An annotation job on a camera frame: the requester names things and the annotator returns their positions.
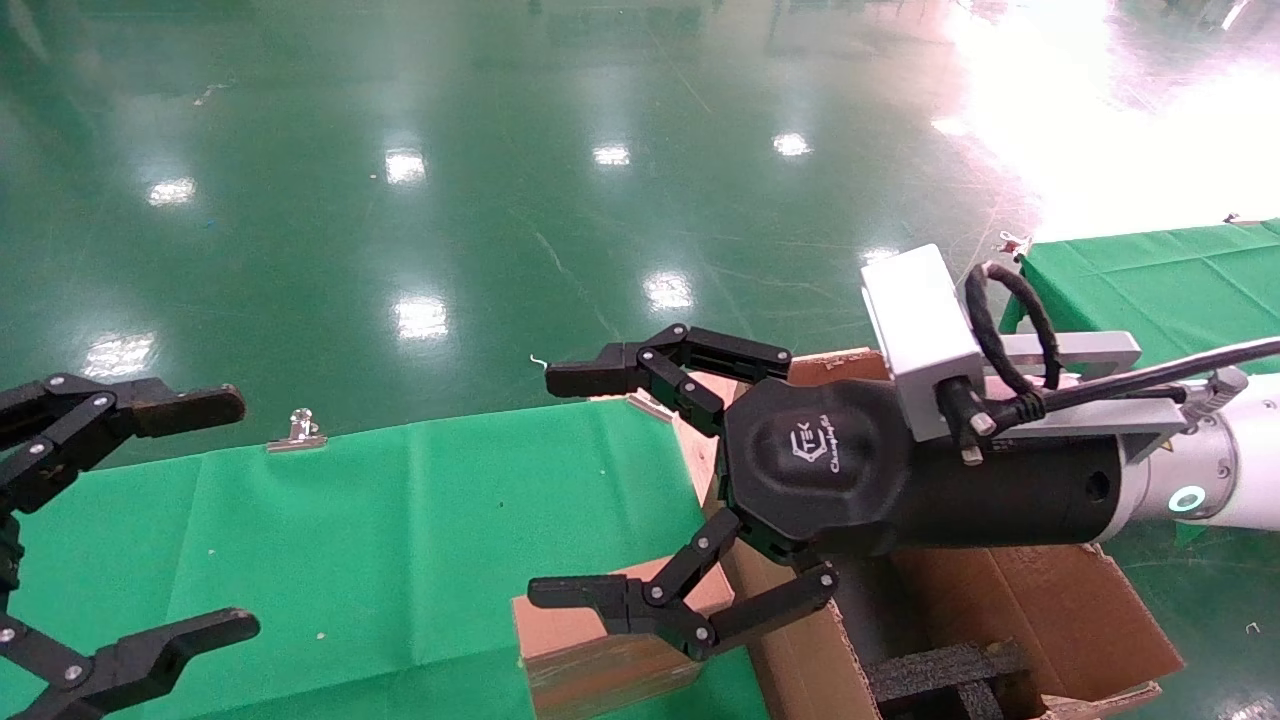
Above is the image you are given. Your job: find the green tablecloth with yellow stickers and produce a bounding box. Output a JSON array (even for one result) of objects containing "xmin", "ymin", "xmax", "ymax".
[{"xmin": 0, "ymin": 400, "xmax": 771, "ymax": 720}]

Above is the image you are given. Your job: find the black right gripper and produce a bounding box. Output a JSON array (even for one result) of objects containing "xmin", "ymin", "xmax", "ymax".
[{"xmin": 527, "ymin": 323, "xmax": 1123, "ymax": 661}]

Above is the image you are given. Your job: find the black foam insert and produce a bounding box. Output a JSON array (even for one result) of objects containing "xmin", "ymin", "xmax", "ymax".
[{"xmin": 865, "ymin": 640, "xmax": 1031, "ymax": 720}]

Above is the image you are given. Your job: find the cardboard box with round hole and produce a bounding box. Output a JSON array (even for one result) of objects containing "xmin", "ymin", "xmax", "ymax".
[{"xmin": 512, "ymin": 560, "xmax": 736, "ymax": 720}]

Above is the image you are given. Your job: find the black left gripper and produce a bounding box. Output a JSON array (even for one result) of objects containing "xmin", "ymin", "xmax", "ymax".
[{"xmin": 0, "ymin": 373, "xmax": 261, "ymax": 720}]

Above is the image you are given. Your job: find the large open brown carton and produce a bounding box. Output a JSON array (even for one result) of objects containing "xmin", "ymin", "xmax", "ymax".
[{"xmin": 675, "ymin": 348, "xmax": 1186, "ymax": 720}]

